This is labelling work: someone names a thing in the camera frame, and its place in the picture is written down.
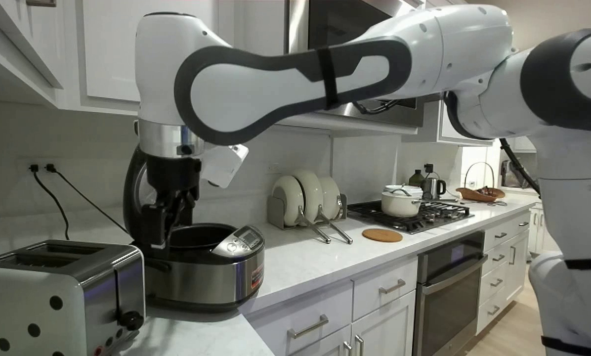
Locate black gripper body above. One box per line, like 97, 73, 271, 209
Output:
142, 154, 203, 199

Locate black toaster dial knob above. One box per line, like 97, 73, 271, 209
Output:
122, 310, 146, 332

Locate white polka dot steel toaster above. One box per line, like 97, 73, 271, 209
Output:
0, 237, 148, 356

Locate steel rice cooker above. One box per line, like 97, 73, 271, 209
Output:
120, 144, 267, 316

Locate white plate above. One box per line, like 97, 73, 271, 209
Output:
292, 168, 326, 225
316, 174, 344, 223
271, 172, 308, 229

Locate white upper cabinet door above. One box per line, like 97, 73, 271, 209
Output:
75, 0, 239, 114

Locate white cabinet door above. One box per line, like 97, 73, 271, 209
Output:
75, 0, 239, 114
350, 290, 417, 356

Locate metal dish rack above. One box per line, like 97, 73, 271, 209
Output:
265, 190, 356, 247

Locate wide white cabinet drawer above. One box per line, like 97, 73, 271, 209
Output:
249, 281, 354, 356

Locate round cork trivet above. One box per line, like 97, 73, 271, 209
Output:
360, 225, 405, 245

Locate narrow white cabinet drawer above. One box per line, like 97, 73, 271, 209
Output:
350, 255, 421, 322

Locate white pot with lid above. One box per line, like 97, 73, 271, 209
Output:
379, 184, 425, 219

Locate green bottle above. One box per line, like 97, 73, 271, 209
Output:
407, 168, 427, 190

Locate white lower cabinet door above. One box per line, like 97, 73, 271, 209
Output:
350, 290, 417, 356

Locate steel coffee kettle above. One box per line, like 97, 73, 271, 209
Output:
419, 162, 448, 203

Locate black gas stove top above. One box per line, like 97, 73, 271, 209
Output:
346, 197, 474, 235

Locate steel built-in oven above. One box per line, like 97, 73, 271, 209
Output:
411, 227, 488, 356

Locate brown wicker basket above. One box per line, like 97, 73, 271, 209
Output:
454, 160, 508, 205

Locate small white cabinet drawer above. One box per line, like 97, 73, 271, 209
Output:
480, 243, 518, 275
476, 292, 512, 332
482, 219, 522, 251
478, 267, 516, 302

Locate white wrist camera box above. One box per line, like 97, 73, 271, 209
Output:
199, 140, 251, 192

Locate thin black power cable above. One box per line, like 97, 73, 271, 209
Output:
43, 162, 132, 237
27, 162, 73, 243

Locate white wall outlet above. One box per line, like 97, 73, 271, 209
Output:
22, 156, 65, 180

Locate white side wall cabinet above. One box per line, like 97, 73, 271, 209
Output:
0, 0, 65, 107

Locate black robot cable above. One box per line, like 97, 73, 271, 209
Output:
498, 136, 541, 197

